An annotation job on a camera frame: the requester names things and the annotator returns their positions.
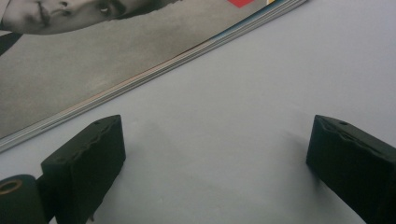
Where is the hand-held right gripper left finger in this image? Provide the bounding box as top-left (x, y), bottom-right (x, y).
top-left (35, 114), bottom-right (127, 224)

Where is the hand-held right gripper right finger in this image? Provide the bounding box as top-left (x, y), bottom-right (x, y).
top-left (305, 114), bottom-right (396, 224)

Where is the magazine with grey photo cover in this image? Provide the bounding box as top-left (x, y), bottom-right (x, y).
top-left (0, 0), bottom-right (309, 154)

